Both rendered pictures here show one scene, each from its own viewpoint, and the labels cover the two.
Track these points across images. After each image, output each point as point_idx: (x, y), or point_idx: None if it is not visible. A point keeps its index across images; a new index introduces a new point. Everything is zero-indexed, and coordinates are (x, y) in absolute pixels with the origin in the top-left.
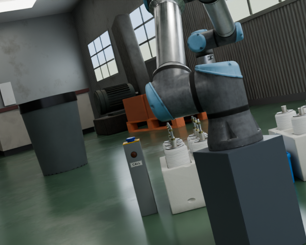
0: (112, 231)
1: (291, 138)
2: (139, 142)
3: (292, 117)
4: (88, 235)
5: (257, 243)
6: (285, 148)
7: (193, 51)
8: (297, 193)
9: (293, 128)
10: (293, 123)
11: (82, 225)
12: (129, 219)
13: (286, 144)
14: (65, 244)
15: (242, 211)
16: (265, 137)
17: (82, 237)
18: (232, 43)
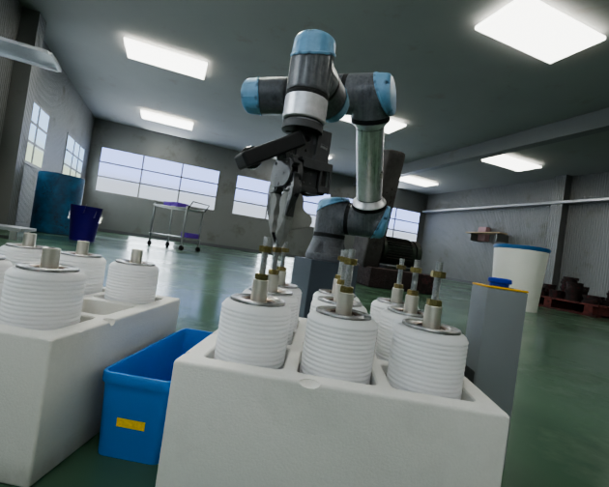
0: (519, 433)
1: (174, 302)
2: (474, 287)
3: (156, 267)
4: (581, 451)
5: None
6: (293, 266)
7: (339, 119)
8: None
9: (156, 287)
10: (157, 278)
11: None
12: (517, 457)
13: (151, 328)
14: (604, 445)
15: None
16: (304, 257)
17: (586, 448)
18: (265, 114)
